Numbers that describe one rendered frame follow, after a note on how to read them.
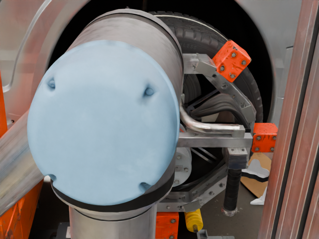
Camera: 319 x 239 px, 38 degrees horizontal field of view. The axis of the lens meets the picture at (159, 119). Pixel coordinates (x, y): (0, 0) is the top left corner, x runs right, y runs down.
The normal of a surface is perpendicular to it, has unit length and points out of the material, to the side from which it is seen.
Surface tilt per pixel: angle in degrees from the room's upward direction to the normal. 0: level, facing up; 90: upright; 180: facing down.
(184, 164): 90
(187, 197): 0
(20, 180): 104
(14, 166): 87
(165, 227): 90
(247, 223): 0
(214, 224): 0
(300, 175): 90
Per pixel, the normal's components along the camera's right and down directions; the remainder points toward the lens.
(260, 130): 0.04, -0.88
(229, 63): 0.07, 0.47
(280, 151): -0.99, 0.04
